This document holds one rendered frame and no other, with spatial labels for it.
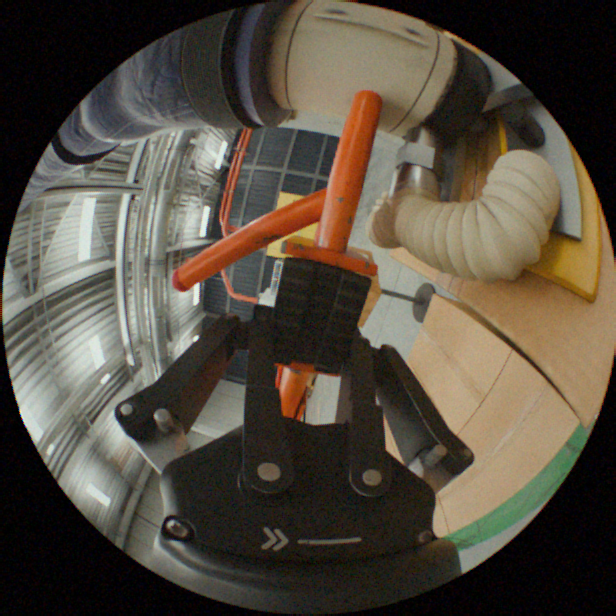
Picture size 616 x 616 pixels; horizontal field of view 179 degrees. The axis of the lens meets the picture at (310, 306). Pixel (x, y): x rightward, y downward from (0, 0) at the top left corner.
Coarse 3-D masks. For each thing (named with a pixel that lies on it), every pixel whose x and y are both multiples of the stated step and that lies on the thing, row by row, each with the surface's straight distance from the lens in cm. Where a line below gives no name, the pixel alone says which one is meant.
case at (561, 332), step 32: (448, 32) 60; (480, 160) 26; (480, 192) 24; (608, 256) 16; (448, 288) 24; (480, 288) 20; (512, 288) 18; (544, 288) 16; (608, 288) 15; (512, 320) 17; (544, 320) 16; (576, 320) 15; (608, 320) 15; (544, 352) 16; (576, 352) 15; (608, 352) 15; (576, 384) 15
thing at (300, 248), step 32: (288, 256) 12; (320, 256) 13; (352, 256) 14; (288, 288) 12; (320, 288) 13; (352, 288) 12; (288, 320) 13; (320, 320) 14; (352, 320) 13; (288, 352) 14; (320, 352) 14
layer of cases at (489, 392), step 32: (448, 320) 104; (480, 320) 99; (416, 352) 122; (448, 352) 101; (480, 352) 87; (512, 352) 78; (448, 384) 98; (480, 384) 85; (512, 384) 77; (544, 384) 71; (384, 416) 144; (448, 416) 96; (480, 416) 84; (512, 416) 76; (544, 416) 71; (576, 416) 69; (480, 448) 84; (512, 448) 77; (544, 448) 72; (480, 480) 85; (512, 480) 78; (448, 512) 98; (480, 512) 87
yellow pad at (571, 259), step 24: (528, 96) 22; (504, 120) 18; (528, 120) 17; (552, 120) 19; (504, 144) 21; (528, 144) 18; (552, 144) 18; (576, 168) 16; (576, 192) 15; (576, 216) 14; (600, 216) 16; (552, 240) 15; (576, 240) 14; (600, 240) 14; (552, 264) 14; (576, 264) 14; (600, 264) 14; (576, 288) 14
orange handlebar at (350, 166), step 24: (360, 96) 18; (360, 120) 16; (360, 144) 15; (336, 168) 15; (360, 168) 15; (336, 192) 14; (360, 192) 15; (336, 216) 14; (336, 240) 14; (288, 384) 18; (288, 408) 20
